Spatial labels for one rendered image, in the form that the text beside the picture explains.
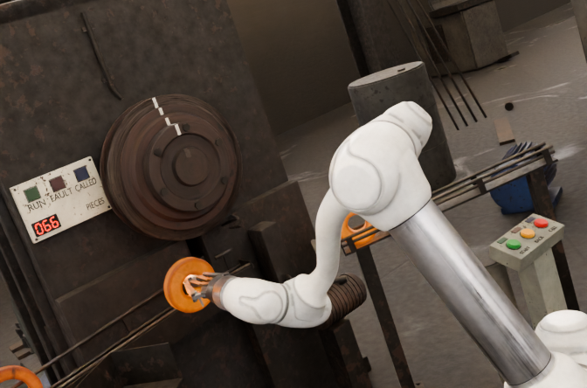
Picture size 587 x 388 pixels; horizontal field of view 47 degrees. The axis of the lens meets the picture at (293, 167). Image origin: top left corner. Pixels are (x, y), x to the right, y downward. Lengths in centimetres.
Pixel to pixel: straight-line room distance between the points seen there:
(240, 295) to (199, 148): 64
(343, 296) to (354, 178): 124
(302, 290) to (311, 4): 892
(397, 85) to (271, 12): 550
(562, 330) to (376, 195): 54
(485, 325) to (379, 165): 35
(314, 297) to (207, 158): 64
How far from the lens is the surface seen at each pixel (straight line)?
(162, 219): 214
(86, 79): 225
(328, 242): 154
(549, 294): 222
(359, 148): 117
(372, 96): 470
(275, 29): 997
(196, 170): 210
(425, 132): 135
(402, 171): 119
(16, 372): 210
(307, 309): 171
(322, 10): 1056
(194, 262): 195
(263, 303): 160
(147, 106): 215
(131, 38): 233
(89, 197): 221
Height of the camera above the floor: 142
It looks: 11 degrees down
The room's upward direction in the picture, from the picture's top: 19 degrees counter-clockwise
